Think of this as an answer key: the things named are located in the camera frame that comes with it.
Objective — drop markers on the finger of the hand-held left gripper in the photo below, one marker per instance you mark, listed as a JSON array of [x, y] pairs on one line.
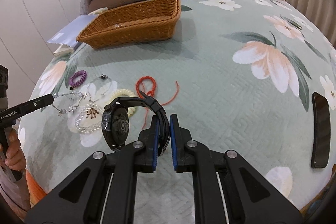
[[36, 103]]

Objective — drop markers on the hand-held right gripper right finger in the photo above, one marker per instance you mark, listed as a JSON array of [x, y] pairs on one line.
[[174, 140]]

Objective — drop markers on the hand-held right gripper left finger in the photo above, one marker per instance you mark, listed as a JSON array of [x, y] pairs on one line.
[[155, 140]]

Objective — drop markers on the black wrist watch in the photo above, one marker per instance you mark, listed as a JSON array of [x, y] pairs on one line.
[[118, 127]]

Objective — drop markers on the brown wicker basket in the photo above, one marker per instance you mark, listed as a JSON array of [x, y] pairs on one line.
[[131, 29]]

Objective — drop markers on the person's left forearm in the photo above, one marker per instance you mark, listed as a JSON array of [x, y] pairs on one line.
[[13, 192]]

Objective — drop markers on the person's left hand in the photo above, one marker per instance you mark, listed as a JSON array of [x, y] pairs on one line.
[[14, 150]]

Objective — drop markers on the floral green bedspread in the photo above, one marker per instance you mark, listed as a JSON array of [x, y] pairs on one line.
[[210, 82]]

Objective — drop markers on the blue notebook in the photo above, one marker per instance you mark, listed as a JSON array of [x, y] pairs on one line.
[[71, 32]]

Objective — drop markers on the white fluffy cloth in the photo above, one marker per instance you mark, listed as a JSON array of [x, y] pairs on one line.
[[98, 11]]

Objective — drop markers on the black smartphone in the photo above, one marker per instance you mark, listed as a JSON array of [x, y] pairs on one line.
[[320, 129]]

